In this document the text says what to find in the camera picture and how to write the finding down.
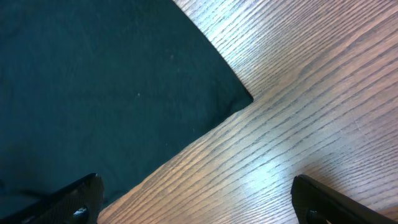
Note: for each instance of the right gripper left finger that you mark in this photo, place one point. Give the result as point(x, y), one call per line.
point(79, 202)

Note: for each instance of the black t-shirt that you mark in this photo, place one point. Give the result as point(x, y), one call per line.
point(115, 88)

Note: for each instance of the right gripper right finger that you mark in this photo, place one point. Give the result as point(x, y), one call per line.
point(314, 202)

